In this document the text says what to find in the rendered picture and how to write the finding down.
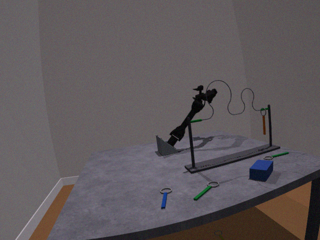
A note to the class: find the blue block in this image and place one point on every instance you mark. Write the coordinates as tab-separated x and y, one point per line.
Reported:
261	170

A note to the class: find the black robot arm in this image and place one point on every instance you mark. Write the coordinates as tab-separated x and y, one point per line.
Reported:
195	108

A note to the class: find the blue handle with grey loop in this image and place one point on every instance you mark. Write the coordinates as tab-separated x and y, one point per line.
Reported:
164	197

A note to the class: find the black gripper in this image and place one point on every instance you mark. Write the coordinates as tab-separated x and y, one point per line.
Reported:
200	89

